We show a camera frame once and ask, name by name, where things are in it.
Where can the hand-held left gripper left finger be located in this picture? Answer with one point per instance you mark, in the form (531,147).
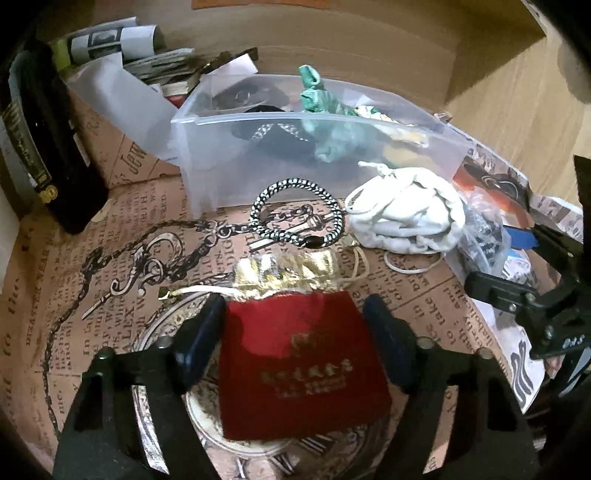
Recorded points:
(202,333)

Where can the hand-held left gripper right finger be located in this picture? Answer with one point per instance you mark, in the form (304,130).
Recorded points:
(387,341)

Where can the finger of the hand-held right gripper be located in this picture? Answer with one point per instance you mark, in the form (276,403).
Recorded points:
(522,238)
(501,287)

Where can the red velvet pouch gold top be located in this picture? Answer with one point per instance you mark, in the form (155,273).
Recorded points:
(300,355)

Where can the clear plastic bag of beads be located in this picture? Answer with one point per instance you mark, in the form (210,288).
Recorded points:
(481,235)

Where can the white elastic band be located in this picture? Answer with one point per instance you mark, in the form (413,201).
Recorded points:
(392,266)

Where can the red black packet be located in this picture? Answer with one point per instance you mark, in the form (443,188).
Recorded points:
(467,179)

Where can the newspaper print cloth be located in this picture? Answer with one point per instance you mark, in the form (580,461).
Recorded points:
(115,300)

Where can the gold foil packet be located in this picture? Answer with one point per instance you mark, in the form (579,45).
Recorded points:
(406,134)

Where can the clear plastic container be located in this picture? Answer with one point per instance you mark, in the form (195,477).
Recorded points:
(221,152)

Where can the green cloth pouch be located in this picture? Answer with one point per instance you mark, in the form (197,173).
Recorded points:
(323,99)

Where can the translucent plastic sheet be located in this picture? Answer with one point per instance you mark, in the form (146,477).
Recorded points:
(124,101)

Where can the black bottle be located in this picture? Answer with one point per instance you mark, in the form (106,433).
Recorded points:
(46,138)

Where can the cardboard box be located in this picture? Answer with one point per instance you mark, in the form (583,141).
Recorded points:
(369,37)

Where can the stack of papers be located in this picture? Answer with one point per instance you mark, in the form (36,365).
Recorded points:
(171,69)

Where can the rolled white paper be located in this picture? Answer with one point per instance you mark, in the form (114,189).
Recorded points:
(106,39)

